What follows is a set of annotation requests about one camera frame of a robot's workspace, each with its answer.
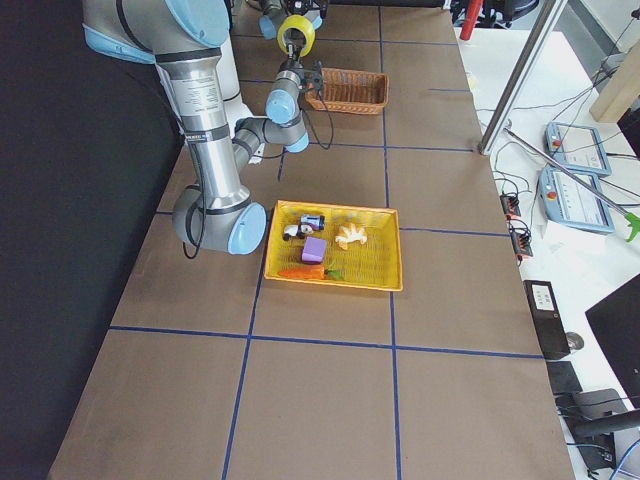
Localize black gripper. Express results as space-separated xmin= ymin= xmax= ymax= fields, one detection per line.
xmin=279 ymin=42 xmax=311 ymax=75

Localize yellow tape roll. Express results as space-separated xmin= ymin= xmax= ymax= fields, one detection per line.
xmin=276 ymin=15 xmax=316 ymax=56

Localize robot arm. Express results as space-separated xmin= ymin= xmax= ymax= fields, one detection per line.
xmin=82 ymin=1 xmax=315 ymax=255
xmin=258 ymin=0 xmax=329 ymax=40

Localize brown wicker basket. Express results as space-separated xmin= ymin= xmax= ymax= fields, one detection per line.
xmin=305 ymin=67 xmax=389 ymax=115

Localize yellow plastic basket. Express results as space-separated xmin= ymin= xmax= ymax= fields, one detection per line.
xmin=264 ymin=200 xmax=403 ymax=291

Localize small black jar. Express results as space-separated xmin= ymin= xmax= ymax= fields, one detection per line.
xmin=300 ymin=214 xmax=325 ymax=231

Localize red cylinder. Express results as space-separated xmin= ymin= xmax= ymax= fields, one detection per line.
xmin=459 ymin=0 xmax=484 ymax=41

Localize toy panda figure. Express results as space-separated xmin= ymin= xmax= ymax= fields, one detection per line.
xmin=282 ymin=224 xmax=314 ymax=241

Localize toy croissant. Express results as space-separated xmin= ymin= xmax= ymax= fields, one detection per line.
xmin=334 ymin=223 xmax=368 ymax=250

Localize purple cube block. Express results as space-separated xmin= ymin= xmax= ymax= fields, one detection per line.
xmin=301 ymin=236 xmax=327 ymax=264

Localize toy carrot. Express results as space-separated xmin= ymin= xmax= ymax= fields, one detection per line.
xmin=278 ymin=264 xmax=344 ymax=281

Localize far teach pendant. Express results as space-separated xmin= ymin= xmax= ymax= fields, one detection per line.
xmin=545 ymin=122 xmax=612 ymax=177

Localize teach pendant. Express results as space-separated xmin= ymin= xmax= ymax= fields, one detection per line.
xmin=538 ymin=166 xmax=615 ymax=235
xmin=545 ymin=122 xmax=612 ymax=177

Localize near teach pendant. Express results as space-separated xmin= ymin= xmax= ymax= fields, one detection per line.
xmin=538 ymin=166 xmax=615 ymax=235

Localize black power supply box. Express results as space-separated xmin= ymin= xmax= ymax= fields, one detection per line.
xmin=523 ymin=280 xmax=570 ymax=360

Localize black monitor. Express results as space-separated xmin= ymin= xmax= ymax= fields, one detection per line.
xmin=586 ymin=275 xmax=640 ymax=408

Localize aluminium frame post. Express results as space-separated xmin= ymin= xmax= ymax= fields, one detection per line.
xmin=478 ymin=0 xmax=568 ymax=156

